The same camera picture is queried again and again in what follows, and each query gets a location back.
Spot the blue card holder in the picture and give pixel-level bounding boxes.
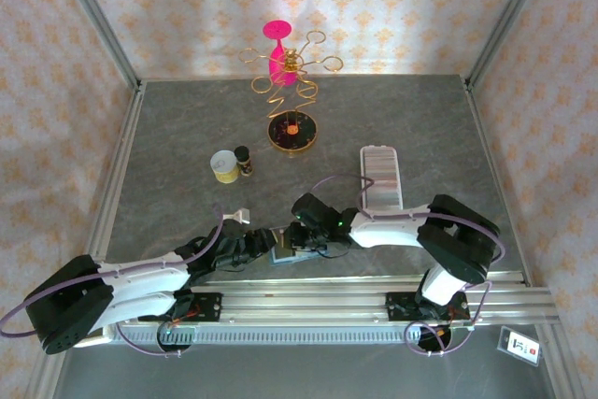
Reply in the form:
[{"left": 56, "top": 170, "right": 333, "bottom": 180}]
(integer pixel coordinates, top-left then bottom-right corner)
[{"left": 269, "top": 227, "right": 324, "bottom": 266}]

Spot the clear plastic card tray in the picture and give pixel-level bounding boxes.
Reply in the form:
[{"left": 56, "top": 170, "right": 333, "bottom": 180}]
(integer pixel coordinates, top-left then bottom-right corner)
[{"left": 359, "top": 145, "right": 406, "bottom": 209}]

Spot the yellow tin can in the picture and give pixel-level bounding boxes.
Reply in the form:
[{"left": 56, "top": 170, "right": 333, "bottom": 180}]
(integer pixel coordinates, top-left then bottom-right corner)
[{"left": 209, "top": 150, "right": 242, "bottom": 184}]

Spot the small black-capped spice bottle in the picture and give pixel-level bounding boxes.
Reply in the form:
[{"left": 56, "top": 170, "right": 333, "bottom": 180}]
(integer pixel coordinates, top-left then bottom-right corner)
[{"left": 234, "top": 144, "right": 256, "bottom": 178}]

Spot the white digital timer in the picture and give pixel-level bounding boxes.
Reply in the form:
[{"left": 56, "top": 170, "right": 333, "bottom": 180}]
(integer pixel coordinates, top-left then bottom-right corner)
[{"left": 74, "top": 331, "right": 114, "bottom": 349}]

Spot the pink wine glass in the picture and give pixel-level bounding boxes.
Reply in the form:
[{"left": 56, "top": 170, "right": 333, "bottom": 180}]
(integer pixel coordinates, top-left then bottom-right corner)
[{"left": 262, "top": 20, "right": 298, "bottom": 87}]

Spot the clear badge with label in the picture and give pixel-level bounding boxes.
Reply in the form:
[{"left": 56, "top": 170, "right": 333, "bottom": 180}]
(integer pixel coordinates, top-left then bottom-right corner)
[{"left": 496, "top": 325, "right": 544, "bottom": 365}]

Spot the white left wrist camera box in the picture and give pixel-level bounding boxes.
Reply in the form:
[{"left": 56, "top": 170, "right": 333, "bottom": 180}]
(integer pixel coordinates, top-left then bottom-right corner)
[{"left": 223, "top": 207, "right": 252, "bottom": 226}]

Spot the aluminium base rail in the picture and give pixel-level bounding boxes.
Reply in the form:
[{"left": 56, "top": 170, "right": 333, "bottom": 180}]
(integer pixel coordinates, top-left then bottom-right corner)
[{"left": 107, "top": 271, "right": 560, "bottom": 326}]

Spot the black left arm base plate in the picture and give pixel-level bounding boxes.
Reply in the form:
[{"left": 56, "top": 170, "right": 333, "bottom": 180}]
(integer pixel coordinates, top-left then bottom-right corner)
[{"left": 137, "top": 291, "right": 223, "bottom": 323}]

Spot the gold wire glass rack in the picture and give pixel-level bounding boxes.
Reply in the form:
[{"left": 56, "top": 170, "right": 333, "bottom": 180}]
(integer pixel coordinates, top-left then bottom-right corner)
[{"left": 238, "top": 30, "right": 346, "bottom": 155}]

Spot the grey slotted cable duct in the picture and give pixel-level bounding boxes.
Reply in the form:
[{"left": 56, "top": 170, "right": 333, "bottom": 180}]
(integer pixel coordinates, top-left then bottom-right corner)
[{"left": 114, "top": 326, "right": 421, "bottom": 345}]

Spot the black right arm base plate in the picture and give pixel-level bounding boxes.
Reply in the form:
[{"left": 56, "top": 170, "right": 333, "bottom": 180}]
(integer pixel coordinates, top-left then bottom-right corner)
[{"left": 386, "top": 291, "right": 471, "bottom": 323}]

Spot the aluminium table edge rail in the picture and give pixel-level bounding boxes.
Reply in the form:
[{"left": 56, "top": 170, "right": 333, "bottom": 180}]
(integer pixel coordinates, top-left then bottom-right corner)
[
  {"left": 463, "top": 78, "right": 532, "bottom": 286},
  {"left": 86, "top": 80, "right": 147, "bottom": 261}
]

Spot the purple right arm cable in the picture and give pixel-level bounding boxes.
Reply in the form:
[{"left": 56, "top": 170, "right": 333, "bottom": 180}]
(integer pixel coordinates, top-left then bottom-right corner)
[{"left": 311, "top": 174, "right": 506, "bottom": 357}]

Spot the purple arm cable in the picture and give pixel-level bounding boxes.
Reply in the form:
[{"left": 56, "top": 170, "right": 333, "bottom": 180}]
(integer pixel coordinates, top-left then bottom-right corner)
[
  {"left": 311, "top": 174, "right": 506, "bottom": 357},
  {"left": 0, "top": 202, "right": 225, "bottom": 357}
]

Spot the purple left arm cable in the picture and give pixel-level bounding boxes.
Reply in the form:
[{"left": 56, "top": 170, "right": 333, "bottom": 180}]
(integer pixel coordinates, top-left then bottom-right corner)
[{"left": 0, "top": 202, "right": 225, "bottom": 357}]

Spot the aluminium frame corner post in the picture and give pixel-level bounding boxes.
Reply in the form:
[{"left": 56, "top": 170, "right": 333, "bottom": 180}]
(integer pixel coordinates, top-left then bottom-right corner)
[
  {"left": 465, "top": 0, "right": 558, "bottom": 90},
  {"left": 49, "top": 0, "right": 142, "bottom": 92}
]

